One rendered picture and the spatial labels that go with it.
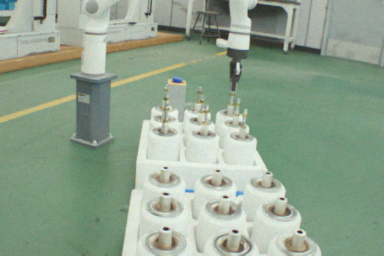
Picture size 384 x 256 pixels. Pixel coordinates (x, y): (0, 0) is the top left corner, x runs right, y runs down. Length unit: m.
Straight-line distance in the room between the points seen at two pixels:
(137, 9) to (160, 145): 3.89
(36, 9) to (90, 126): 2.05
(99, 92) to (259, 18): 5.01
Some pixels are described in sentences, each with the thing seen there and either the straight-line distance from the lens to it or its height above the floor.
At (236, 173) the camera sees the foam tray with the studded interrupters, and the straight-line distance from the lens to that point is 1.15.
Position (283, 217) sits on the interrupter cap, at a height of 0.25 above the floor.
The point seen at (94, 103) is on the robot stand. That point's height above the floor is 0.19.
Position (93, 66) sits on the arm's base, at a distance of 1.59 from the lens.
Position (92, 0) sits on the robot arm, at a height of 0.61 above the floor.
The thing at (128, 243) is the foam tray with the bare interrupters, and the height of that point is 0.18.
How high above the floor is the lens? 0.65
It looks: 17 degrees down
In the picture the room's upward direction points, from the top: 6 degrees clockwise
